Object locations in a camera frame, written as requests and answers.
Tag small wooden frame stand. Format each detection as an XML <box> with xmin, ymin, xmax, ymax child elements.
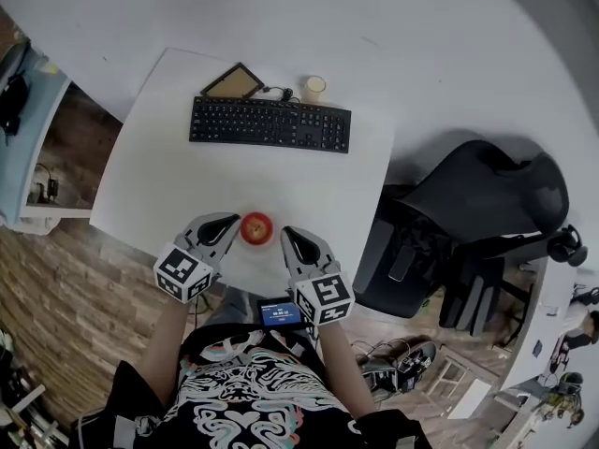
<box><xmin>422</xmin><ymin>359</ymin><xmax>463</xmax><ymax>399</ymax></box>

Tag black phone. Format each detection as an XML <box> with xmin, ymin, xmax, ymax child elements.
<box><xmin>387</xmin><ymin>244</ymin><xmax>416</xmax><ymax>282</ymax></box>

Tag black device with cables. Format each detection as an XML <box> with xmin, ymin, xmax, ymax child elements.
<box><xmin>354</xmin><ymin>338</ymin><xmax>440</xmax><ymax>395</ymax></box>

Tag black office chair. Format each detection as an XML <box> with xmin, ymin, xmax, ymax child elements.
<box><xmin>351</xmin><ymin>138</ymin><xmax>572</xmax><ymax>339</ymax></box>

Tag white shelf unit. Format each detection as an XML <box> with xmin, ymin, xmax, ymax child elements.
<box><xmin>0</xmin><ymin>39</ymin><xmax>97</xmax><ymax>236</ymax></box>

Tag black keyboard cable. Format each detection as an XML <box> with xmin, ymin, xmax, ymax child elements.
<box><xmin>261</xmin><ymin>85</ymin><xmax>301</xmax><ymax>105</ymax></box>

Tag cream candle jar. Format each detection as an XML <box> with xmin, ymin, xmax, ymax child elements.
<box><xmin>300</xmin><ymin>75</ymin><xmax>328</xmax><ymax>105</ymax></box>

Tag brown picture frame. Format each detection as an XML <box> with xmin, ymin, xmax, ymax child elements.
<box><xmin>200</xmin><ymin>62</ymin><xmax>265</xmax><ymax>100</ymax></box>

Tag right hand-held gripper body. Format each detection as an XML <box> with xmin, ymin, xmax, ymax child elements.
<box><xmin>285</xmin><ymin>258</ymin><xmax>354</xmax><ymax>328</ymax></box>

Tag white flat board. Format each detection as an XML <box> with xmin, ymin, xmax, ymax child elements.
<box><xmin>446</xmin><ymin>377</ymin><xmax>498</xmax><ymax>421</ymax></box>

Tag small screen device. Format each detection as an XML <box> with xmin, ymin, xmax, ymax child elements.
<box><xmin>256</xmin><ymin>297</ymin><xmax>311</xmax><ymax>331</ymax></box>

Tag red apple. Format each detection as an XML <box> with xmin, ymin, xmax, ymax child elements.
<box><xmin>239</xmin><ymin>210</ymin><xmax>275</xmax><ymax>247</ymax></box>

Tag person's right forearm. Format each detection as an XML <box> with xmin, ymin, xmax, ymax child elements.
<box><xmin>316</xmin><ymin>321</ymin><xmax>378</xmax><ymax>418</ymax></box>

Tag grey trousers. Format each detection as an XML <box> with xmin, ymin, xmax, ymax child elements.
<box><xmin>204</xmin><ymin>284</ymin><xmax>259</xmax><ymax>332</ymax></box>

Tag black bag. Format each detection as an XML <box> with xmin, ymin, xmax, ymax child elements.
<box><xmin>0</xmin><ymin>74</ymin><xmax>30</xmax><ymax>136</ymax></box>

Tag black patterned shirt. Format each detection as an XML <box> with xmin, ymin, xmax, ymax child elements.
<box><xmin>68</xmin><ymin>324</ymin><xmax>434</xmax><ymax>449</ymax></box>

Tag person's left forearm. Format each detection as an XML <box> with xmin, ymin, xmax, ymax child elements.
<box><xmin>139</xmin><ymin>292</ymin><xmax>192</xmax><ymax>413</ymax></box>

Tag black headphones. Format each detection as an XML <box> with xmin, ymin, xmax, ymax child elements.
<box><xmin>547</xmin><ymin>224</ymin><xmax>589</xmax><ymax>268</ymax></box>

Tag black power adapter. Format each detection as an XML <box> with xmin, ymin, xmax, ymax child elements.
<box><xmin>34</xmin><ymin>163</ymin><xmax>63</xmax><ymax>204</ymax></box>

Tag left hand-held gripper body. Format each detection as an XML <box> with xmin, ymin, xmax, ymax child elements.
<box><xmin>153</xmin><ymin>232</ymin><xmax>222</xmax><ymax>305</ymax></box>

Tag black keyboard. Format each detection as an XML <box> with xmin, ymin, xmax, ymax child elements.
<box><xmin>188</xmin><ymin>95</ymin><xmax>353</xmax><ymax>155</ymax></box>

